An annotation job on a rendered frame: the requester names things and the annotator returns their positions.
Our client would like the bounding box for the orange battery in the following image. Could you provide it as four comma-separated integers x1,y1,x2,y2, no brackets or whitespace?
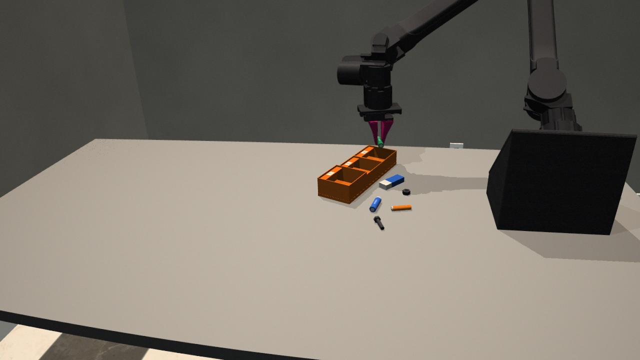
391,205,412,211

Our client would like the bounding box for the black hex bolt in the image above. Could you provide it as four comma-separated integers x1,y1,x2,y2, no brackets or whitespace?
373,216,385,230

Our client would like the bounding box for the blue rectangular block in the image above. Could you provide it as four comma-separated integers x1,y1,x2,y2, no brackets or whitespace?
379,174,405,190

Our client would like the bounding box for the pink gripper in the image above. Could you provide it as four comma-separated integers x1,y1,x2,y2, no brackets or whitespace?
357,85,402,146

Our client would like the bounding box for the orange rack of three bins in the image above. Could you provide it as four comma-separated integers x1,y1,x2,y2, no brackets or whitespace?
317,145,397,204

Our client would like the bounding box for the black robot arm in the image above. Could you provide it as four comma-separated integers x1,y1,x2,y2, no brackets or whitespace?
337,0,583,132

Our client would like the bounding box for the blue aa battery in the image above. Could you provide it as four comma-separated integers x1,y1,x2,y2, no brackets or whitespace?
369,196,382,212

